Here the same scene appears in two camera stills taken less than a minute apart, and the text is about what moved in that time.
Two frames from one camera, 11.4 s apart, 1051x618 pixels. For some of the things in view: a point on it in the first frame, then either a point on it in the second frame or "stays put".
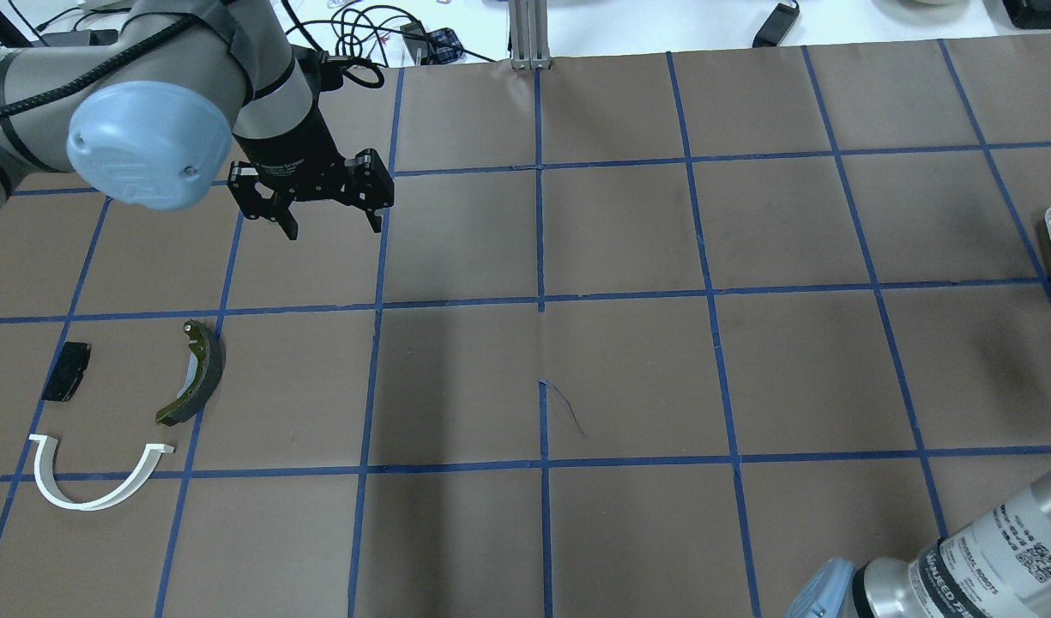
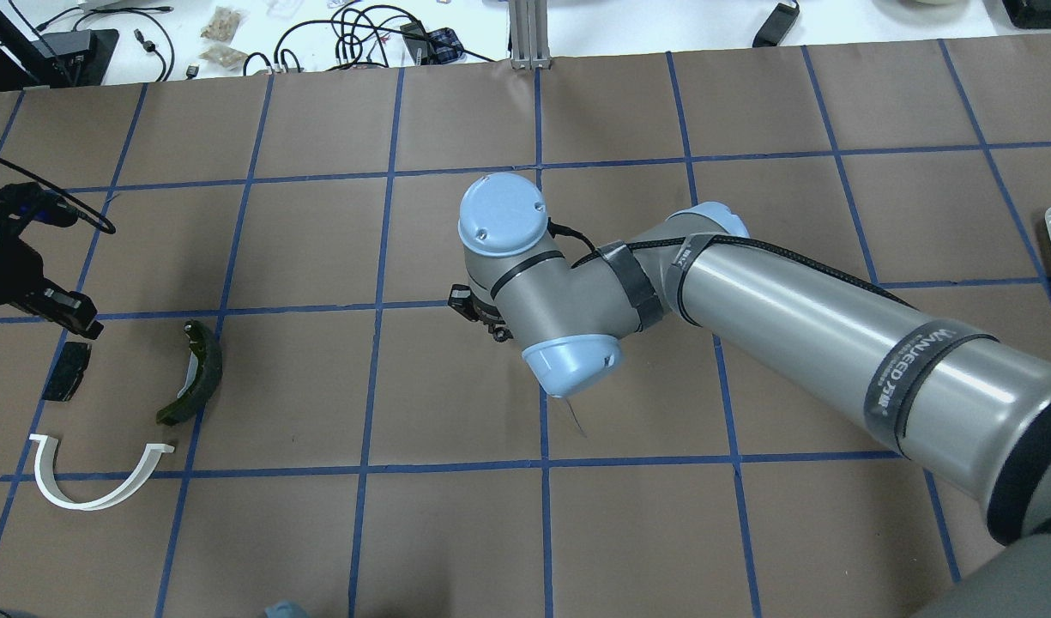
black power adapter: (776, 26) stays put
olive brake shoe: (208, 361) stays put
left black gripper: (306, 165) -> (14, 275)
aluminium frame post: (529, 37) stays put
